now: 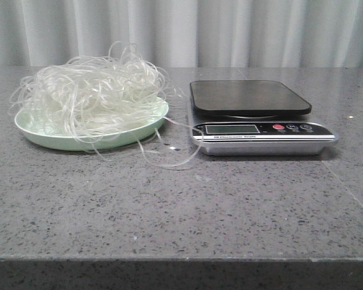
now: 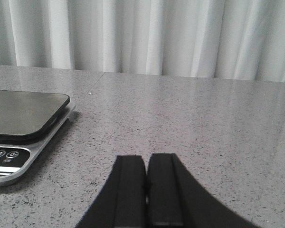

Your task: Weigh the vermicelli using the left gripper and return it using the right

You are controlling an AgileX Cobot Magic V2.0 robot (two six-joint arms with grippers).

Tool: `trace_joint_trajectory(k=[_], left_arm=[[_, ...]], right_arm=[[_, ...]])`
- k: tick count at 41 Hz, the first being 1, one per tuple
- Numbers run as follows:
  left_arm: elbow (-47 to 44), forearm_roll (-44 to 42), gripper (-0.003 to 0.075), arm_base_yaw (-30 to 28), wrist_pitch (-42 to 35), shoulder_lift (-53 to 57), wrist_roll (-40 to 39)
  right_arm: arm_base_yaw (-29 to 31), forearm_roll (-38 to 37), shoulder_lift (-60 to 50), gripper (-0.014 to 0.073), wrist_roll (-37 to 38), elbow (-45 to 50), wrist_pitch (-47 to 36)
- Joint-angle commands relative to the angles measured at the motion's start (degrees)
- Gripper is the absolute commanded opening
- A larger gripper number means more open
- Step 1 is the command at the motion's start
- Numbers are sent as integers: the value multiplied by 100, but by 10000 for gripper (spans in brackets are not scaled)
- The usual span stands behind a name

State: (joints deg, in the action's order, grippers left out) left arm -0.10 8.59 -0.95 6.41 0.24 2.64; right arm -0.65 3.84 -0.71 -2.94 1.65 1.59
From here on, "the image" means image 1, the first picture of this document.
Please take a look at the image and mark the translucent white vermicelli bundle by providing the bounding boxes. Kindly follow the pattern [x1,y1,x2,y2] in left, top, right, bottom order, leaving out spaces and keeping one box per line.
[8,41,200,168]

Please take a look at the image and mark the black and silver kitchen scale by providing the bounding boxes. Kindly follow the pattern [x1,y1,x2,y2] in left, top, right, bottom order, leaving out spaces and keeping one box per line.
[188,80,338,156]

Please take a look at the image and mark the light green round plate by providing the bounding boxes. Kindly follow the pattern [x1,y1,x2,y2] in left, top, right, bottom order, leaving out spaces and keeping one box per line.
[14,97,169,151]

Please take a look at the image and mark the white pleated curtain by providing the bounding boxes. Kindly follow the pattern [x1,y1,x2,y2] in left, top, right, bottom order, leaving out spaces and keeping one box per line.
[0,1,363,68]

